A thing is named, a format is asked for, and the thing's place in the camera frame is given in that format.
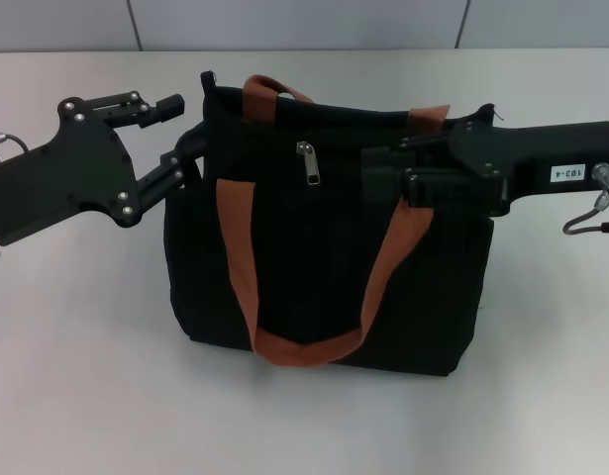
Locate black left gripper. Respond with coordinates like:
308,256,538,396
0,89,209,247

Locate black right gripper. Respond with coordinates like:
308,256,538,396
359,120,609,219

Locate silver zipper pull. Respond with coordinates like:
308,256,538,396
295,141,324,190

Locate black food bag orange handles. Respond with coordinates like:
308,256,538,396
163,70,496,380

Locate right gripper cable with connector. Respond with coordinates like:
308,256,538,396
562,161,609,237

